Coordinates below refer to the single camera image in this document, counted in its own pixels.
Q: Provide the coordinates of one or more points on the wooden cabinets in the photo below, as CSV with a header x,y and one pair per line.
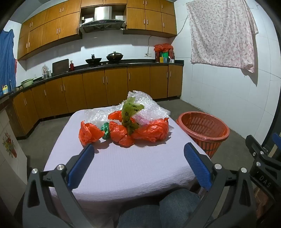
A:
x,y
116,83
149,19

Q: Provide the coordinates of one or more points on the red plastic basket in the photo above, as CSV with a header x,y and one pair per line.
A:
x,y
197,125

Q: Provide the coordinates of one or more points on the clear plastic jar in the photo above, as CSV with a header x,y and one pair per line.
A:
x,y
45,73

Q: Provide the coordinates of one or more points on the wooden lower cabinets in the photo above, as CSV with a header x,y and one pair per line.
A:
x,y
116,83

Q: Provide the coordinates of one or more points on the wooden slat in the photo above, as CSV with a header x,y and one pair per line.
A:
x,y
274,151

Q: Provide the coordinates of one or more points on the flower wall sticker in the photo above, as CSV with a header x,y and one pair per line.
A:
x,y
9,143

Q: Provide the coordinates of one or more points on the black wok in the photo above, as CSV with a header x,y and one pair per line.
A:
x,y
93,61

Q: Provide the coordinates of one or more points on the colourful counter containers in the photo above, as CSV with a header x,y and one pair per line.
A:
x,y
163,57

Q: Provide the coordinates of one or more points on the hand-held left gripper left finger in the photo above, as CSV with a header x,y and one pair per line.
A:
x,y
81,168

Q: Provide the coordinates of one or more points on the wooden upper cabinets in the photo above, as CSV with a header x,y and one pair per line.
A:
x,y
149,19

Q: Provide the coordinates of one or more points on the small green plastic bag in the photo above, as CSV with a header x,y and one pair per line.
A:
x,y
106,131

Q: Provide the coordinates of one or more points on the floral hanging bed sheet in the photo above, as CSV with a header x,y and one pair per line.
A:
x,y
219,32

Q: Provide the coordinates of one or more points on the person's jeans-clad legs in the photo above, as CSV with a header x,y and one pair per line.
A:
x,y
175,208

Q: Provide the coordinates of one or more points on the lilac covered table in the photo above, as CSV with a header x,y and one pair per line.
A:
x,y
131,166

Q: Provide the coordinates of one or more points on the olive green printed plastic bag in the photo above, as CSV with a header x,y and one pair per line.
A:
x,y
129,109

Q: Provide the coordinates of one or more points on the yellow bottle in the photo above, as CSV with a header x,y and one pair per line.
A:
x,y
5,89

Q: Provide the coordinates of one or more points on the clear bubble wrap sheet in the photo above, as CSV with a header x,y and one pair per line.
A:
x,y
151,105

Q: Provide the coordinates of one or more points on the green bowl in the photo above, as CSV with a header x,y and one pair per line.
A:
x,y
27,82

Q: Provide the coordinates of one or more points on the blue hanging cloth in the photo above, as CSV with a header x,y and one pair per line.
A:
x,y
6,57

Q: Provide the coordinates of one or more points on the brown cutting board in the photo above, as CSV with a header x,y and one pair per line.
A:
x,y
60,66

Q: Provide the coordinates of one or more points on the black kitchen countertop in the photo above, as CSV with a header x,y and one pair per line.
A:
x,y
140,64

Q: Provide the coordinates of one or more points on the steel range hood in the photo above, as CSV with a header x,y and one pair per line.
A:
x,y
102,23

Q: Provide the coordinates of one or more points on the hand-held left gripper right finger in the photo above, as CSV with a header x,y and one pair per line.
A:
x,y
197,166

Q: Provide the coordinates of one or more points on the red bottle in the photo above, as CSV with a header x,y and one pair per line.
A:
x,y
71,66

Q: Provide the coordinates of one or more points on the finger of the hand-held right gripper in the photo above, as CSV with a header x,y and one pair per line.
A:
x,y
254,144
277,139

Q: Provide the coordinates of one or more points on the black lidded pan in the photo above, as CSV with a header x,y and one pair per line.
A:
x,y
114,57

